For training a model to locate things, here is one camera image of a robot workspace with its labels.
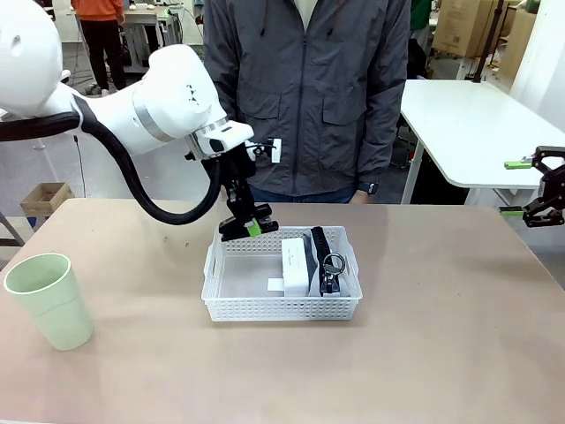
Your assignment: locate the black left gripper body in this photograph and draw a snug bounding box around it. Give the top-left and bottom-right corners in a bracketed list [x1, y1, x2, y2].
[200, 144, 259, 190]

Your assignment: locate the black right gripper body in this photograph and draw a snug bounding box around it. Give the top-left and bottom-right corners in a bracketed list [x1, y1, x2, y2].
[538, 163, 565, 208]

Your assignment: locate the black stapler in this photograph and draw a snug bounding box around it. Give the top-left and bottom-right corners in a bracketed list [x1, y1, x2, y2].
[218, 203, 281, 243]

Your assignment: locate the white rectangular box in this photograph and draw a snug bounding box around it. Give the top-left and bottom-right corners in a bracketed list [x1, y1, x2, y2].
[280, 237, 311, 299]

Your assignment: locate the pale green plastic cup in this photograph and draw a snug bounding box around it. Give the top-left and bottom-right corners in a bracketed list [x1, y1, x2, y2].
[3, 253, 95, 352]

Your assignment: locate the person's left forearm grey sleeve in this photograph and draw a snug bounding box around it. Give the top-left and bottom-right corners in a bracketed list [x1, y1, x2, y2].
[355, 99, 403, 187]

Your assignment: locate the white perforated plastic basket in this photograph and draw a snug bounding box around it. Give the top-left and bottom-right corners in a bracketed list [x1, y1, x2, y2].
[201, 225, 364, 322]

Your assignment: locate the grey flat pouch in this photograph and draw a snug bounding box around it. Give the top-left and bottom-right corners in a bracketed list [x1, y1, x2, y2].
[302, 228, 354, 298]

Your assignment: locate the person in grey jacket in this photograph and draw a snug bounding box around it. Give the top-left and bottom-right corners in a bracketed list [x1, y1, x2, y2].
[201, 0, 411, 205]

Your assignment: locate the black pole stand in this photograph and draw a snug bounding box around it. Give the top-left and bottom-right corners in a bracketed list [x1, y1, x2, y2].
[469, 0, 505, 85]

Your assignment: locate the tall plain cardboard box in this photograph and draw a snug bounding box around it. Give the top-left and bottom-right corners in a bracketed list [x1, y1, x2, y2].
[498, 6, 539, 81]

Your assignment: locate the black chair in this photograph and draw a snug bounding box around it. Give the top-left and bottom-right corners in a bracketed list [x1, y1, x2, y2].
[405, 37, 430, 81]

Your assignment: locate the large brown cardboard box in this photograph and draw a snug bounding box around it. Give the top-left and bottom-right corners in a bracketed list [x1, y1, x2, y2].
[431, 0, 508, 59]

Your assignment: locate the person in green top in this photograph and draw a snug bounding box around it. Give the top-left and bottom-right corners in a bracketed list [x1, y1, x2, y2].
[409, 0, 438, 33]

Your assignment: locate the small open cardboard box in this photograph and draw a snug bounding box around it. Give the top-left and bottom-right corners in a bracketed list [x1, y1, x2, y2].
[19, 181, 74, 220]

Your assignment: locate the person in orange top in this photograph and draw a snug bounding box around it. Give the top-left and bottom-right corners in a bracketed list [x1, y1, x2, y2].
[70, 0, 128, 97]

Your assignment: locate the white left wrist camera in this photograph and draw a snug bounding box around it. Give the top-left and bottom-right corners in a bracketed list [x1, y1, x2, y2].
[245, 137, 283, 165]

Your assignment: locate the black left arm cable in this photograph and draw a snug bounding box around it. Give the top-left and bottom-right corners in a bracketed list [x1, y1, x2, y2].
[0, 110, 222, 227]

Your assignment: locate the thin black floor cable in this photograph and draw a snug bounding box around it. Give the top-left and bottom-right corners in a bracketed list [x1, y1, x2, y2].
[73, 134, 88, 199]

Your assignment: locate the white frame workbench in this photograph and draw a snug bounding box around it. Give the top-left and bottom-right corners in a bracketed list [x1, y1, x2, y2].
[52, 3, 205, 74]

